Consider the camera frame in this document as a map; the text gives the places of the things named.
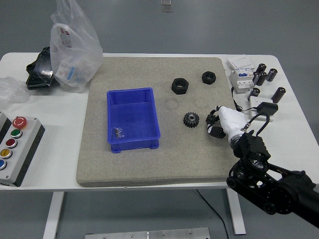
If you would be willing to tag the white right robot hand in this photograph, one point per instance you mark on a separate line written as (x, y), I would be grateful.
(231, 120)

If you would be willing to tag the large black gear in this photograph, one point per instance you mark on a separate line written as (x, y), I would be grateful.
(191, 120)

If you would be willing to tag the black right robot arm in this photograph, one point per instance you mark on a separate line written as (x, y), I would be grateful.
(254, 147)

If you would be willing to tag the small black hex nut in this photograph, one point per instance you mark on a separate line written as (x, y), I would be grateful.
(209, 77)

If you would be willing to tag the large black hex nut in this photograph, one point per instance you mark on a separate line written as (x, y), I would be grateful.
(180, 86)

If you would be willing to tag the blue plastic box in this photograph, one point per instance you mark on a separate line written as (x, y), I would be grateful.
(132, 117)

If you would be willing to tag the grey push-button control box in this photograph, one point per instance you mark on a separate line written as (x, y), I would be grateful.
(25, 154)

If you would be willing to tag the black cylindrical capacitor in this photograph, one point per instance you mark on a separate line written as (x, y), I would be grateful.
(272, 74)
(262, 79)
(278, 94)
(256, 77)
(261, 68)
(254, 92)

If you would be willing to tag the black power adapter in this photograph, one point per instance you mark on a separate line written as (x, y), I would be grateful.
(268, 108)

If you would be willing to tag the white circuit breaker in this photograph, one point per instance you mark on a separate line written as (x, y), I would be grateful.
(240, 81)

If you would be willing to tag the white table leg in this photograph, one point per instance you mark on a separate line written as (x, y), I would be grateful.
(236, 216)
(53, 214)

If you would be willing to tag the grey-brown mat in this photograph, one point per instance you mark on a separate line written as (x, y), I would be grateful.
(139, 169)

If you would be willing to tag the clear bag of screws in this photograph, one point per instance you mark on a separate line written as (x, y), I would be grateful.
(119, 132)

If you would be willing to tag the clear floor marker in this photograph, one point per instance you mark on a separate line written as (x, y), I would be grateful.
(166, 2)

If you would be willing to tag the silver metal plate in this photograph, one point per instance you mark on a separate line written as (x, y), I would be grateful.
(147, 234)

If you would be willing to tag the clear plastic bag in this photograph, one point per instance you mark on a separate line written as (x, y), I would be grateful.
(74, 49)

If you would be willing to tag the white blue carton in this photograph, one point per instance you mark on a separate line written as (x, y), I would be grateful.
(65, 72)

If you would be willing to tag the white carton with red print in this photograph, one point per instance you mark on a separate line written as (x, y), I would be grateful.
(63, 35)

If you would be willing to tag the black wrapped device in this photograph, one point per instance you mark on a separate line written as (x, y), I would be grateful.
(40, 72)

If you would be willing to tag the red emergency stop button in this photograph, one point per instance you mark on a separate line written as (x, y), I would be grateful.
(19, 122)

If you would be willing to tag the green push button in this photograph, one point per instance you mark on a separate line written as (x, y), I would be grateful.
(16, 133)

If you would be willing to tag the red push button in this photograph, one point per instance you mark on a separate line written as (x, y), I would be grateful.
(11, 143)

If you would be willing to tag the crumpled clear plastic wrap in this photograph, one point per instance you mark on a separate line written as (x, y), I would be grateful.
(11, 90)

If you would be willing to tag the yellow push button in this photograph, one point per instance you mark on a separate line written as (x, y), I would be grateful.
(5, 153)

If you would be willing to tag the blue push button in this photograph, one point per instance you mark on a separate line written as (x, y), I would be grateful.
(2, 164)

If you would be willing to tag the white wall switch plate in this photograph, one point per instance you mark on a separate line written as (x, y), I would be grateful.
(239, 62)

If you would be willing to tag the grey enclosure box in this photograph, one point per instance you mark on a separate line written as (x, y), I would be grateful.
(3, 124)

